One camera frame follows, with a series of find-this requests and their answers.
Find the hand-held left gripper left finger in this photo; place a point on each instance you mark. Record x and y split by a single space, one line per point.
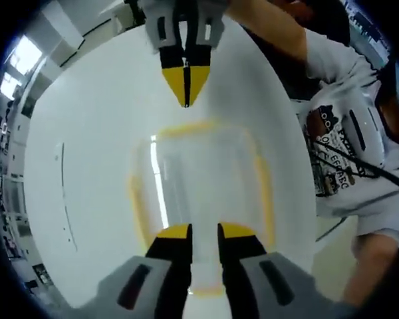
146 282

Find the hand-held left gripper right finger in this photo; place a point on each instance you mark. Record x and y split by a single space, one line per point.
259 285

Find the clear storage box yellow latches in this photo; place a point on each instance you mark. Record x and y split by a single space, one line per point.
203 172

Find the person's bare leg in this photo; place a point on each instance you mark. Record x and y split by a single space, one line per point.
369 266

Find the bright window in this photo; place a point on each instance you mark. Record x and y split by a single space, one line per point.
21 60

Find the cluttered shelf rack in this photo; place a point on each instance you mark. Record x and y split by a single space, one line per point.
6 199

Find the white chest device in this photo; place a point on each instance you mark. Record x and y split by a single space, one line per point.
369 133

